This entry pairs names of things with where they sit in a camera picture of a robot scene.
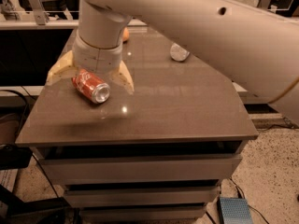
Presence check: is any blue perforated box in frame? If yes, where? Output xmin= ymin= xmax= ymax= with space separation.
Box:
xmin=218 ymin=197 xmax=253 ymax=224

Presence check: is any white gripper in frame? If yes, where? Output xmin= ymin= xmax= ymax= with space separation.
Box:
xmin=46 ymin=34 xmax=135 ymax=94

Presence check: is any black device on left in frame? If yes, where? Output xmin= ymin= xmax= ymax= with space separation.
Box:
xmin=0 ymin=144 xmax=33 ymax=170

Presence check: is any grey drawer cabinet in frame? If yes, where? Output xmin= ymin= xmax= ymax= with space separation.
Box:
xmin=17 ymin=28 xmax=257 ymax=224

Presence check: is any orange fruit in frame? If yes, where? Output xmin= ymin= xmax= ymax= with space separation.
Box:
xmin=122 ymin=27 xmax=130 ymax=42

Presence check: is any red coke can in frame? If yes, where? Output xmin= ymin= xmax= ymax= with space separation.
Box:
xmin=72 ymin=69 xmax=110 ymax=104

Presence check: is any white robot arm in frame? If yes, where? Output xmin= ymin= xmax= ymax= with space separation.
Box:
xmin=47 ymin=0 xmax=299 ymax=124

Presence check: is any black cable on left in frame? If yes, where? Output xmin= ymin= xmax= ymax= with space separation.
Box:
xmin=0 ymin=89 xmax=32 ymax=138

